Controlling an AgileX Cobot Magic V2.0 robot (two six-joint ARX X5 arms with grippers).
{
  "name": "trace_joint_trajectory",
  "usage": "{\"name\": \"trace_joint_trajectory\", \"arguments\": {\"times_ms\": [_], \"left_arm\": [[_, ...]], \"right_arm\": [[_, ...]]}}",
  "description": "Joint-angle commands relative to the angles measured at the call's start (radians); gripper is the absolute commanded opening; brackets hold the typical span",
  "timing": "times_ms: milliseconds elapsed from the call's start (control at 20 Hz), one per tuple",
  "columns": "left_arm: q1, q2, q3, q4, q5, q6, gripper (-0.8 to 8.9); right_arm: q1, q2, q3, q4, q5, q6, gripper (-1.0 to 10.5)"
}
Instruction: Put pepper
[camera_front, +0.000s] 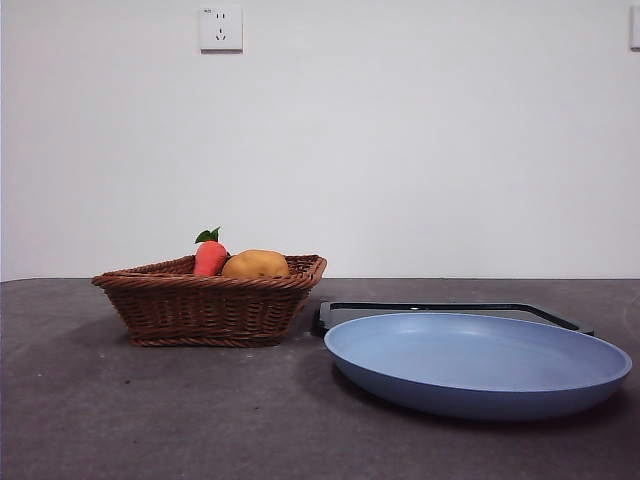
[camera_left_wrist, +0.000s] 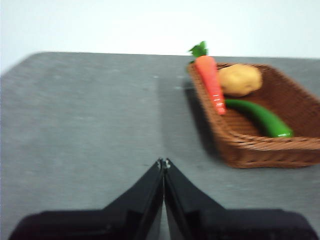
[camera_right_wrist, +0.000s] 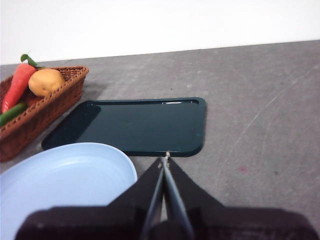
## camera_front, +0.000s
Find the blue round plate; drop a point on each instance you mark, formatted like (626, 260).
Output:
(475, 360)

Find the yellow-brown potato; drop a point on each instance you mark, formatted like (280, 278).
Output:
(255, 264)

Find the black flat tray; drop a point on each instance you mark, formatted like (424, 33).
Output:
(360, 310)

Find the orange toy carrot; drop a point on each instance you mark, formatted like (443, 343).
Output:
(207, 260)

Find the brown wicker basket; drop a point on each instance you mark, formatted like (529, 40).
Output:
(200, 310)

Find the white wall socket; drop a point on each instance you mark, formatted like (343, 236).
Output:
(222, 42)

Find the white wall switch plate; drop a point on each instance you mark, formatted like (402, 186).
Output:
(635, 30)

